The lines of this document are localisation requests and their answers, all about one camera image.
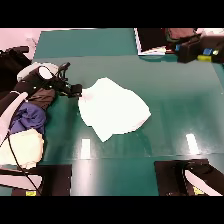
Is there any white T-shirt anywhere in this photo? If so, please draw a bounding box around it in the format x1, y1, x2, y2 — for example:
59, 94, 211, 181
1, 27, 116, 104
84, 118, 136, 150
77, 77, 152, 144

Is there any dark brown garment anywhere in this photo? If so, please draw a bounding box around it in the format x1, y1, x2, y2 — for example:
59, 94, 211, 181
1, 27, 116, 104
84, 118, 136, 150
27, 87, 57, 110

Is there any cream garment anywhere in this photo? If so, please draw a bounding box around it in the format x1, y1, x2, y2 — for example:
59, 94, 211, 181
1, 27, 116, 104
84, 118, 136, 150
0, 128, 45, 170

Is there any blue garment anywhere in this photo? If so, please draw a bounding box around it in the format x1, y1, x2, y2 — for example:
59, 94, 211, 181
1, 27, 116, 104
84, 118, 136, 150
9, 101, 47, 135

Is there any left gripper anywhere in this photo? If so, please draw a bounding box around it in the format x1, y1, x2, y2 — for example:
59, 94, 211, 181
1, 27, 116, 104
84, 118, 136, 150
69, 83, 84, 99

